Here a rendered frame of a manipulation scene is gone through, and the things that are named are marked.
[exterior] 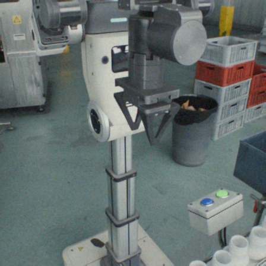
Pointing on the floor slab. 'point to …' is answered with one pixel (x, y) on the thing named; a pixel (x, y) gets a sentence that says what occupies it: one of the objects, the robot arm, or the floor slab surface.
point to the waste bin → (192, 129)
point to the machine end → (20, 58)
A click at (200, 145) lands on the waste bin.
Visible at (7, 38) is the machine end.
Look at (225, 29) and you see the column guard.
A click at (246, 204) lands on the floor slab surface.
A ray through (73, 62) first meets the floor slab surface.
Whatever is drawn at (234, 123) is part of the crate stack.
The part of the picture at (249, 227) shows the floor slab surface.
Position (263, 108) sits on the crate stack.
